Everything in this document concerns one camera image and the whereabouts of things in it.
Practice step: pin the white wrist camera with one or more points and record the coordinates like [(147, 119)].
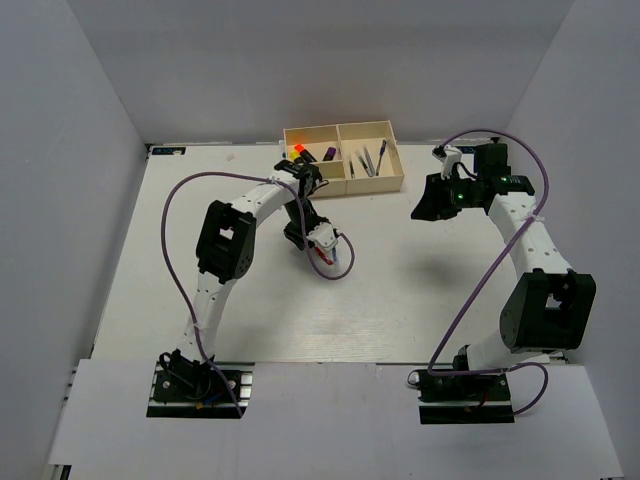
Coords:
[(449, 156), (323, 236)]

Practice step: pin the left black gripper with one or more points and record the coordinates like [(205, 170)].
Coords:
[(297, 237)]

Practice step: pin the orange cap highlighter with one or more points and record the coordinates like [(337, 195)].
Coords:
[(304, 153)]

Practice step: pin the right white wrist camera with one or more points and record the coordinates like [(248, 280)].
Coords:
[(449, 156)]

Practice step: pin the purple clear pen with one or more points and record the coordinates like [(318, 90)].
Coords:
[(368, 162)]

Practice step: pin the red pen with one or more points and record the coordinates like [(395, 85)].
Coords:
[(328, 255)]

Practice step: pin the wooden compartment box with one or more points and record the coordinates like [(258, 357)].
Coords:
[(348, 138)]

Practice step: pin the left table logo sticker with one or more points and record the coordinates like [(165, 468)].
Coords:
[(168, 150)]

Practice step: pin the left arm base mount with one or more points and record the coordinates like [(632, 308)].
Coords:
[(183, 389)]

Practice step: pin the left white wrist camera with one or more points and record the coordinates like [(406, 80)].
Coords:
[(323, 236)]

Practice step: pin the right table logo sticker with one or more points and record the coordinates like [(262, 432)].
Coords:
[(467, 149)]

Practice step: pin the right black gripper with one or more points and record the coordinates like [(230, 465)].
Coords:
[(432, 205)]

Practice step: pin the blue grip pen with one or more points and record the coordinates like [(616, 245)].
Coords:
[(382, 152)]

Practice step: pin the green clear pen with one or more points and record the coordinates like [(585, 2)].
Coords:
[(364, 164)]

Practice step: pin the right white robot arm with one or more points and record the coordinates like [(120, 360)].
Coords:
[(549, 308)]

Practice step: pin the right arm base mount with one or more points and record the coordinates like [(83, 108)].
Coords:
[(462, 400)]

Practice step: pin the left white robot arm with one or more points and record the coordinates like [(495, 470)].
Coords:
[(226, 245)]

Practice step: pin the blue clear pen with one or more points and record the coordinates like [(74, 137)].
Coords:
[(335, 260)]

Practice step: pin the purple cap highlighter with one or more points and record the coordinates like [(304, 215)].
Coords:
[(329, 154)]

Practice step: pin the table logo sticker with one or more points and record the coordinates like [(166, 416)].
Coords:
[(168, 150), (467, 149)]

